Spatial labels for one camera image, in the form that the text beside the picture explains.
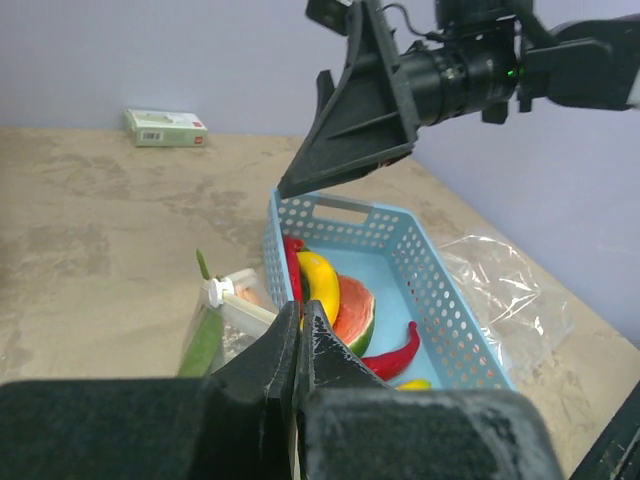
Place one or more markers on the clear bag with orange zipper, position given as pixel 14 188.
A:
pixel 522 316

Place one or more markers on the light blue plastic basket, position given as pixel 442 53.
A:
pixel 386 249

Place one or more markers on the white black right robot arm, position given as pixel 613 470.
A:
pixel 591 64

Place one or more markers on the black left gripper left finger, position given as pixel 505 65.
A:
pixel 236 423

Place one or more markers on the watermelon slice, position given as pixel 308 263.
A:
pixel 355 322

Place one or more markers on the yellow banana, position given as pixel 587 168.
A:
pixel 414 385
pixel 323 282

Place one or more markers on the green leafy vegetable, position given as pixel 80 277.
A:
pixel 204 335

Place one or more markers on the green and white small box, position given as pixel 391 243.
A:
pixel 149 128

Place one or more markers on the black aluminium base frame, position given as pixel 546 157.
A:
pixel 615 454

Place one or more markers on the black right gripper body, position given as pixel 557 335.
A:
pixel 474 71

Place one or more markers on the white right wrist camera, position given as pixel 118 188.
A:
pixel 337 16

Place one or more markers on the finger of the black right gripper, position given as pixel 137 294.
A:
pixel 365 121

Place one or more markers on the orange purple papaya slice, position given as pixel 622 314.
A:
pixel 250 295

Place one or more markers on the clear polka dot zip bag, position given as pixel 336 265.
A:
pixel 243 322

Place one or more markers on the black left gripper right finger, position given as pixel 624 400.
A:
pixel 351 425

